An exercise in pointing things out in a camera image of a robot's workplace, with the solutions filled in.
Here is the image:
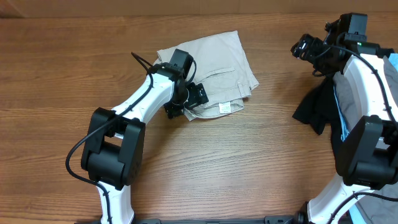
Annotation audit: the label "beige shorts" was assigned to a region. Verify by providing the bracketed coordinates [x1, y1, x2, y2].
[155, 30, 259, 121]

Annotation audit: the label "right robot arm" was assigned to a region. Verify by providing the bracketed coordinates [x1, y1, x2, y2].
[291, 13, 397, 223]

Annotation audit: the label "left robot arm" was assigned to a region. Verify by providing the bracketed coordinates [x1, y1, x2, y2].
[81, 49, 208, 223]

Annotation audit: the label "black garment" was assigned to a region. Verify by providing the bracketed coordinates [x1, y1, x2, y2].
[292, 48, 395, 159]

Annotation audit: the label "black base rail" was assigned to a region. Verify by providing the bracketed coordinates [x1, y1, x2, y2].
[74, 215, 308, 224]

